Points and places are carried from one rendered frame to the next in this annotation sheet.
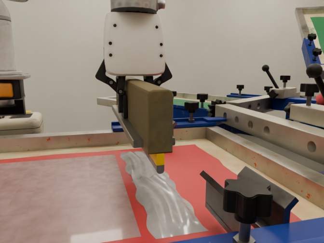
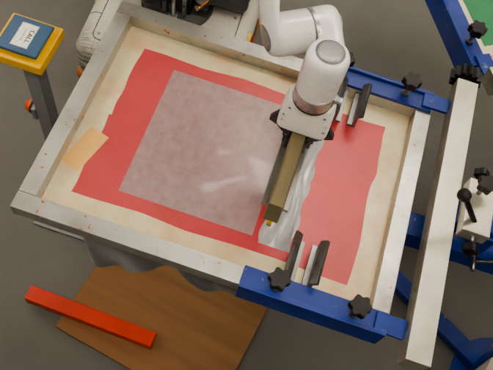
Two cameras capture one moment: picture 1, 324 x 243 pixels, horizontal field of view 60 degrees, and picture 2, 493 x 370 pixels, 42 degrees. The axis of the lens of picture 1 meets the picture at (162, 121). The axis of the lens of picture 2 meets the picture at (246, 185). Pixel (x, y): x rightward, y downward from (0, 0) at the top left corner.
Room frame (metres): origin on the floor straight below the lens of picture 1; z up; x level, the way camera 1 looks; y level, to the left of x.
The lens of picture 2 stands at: (-0.20, -0.11, 2.19)
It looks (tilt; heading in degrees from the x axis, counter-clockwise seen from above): 63 degrees down; 19
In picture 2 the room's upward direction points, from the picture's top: 15 degrees clockwise
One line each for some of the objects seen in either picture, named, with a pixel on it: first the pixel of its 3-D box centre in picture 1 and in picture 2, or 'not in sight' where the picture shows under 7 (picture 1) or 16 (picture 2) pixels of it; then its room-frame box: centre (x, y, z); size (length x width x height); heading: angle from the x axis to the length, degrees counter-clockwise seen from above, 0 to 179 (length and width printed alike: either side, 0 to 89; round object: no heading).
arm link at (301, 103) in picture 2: (138, 3); (318, 93); (0.49, 0.04, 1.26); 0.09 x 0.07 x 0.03; 105
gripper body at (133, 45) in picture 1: (134, 41); (307, 111); (0.49, 0.05, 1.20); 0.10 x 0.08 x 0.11; 105
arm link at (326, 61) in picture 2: not in sight; (320, 51); (0.52, 0.07, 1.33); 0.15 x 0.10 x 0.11; 50
